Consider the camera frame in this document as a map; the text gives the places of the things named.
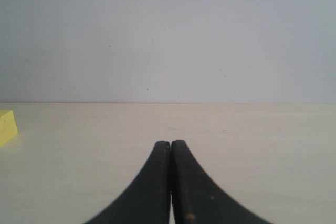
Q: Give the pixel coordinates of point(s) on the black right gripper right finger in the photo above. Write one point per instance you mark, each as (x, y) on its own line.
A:
(196, 198)

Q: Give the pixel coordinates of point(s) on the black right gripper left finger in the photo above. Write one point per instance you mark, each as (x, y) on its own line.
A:
(147, 198)

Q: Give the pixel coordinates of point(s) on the yellow foam cube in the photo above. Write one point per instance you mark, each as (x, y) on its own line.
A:
(8, 127)

